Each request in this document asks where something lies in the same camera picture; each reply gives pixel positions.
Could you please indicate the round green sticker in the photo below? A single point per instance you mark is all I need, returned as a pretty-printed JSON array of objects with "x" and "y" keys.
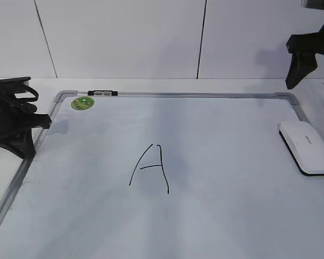
[{"x": 82, "y": 103}]

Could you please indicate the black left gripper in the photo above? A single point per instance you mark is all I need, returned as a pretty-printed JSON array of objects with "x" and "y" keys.
[{"x": 17, "y": 117}]

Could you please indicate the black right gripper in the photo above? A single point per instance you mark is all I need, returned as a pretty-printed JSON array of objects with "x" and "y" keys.
[{"x": 303, "y": 62}]

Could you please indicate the white whiteboard eraser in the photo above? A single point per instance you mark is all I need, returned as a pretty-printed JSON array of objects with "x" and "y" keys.
[{"x": 305, "y": 145}]

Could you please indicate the white aluminium-framed whiteboard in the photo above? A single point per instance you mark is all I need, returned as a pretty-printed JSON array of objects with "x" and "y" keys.
[{"x": 165, "y": 175}]

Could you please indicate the black hanging clip on frame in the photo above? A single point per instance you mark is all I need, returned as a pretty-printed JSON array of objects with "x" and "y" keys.
[{"x": 102, "y": 93}]

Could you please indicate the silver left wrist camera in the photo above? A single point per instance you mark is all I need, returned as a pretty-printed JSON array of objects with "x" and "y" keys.
[{"x": 15, "y": 81}]

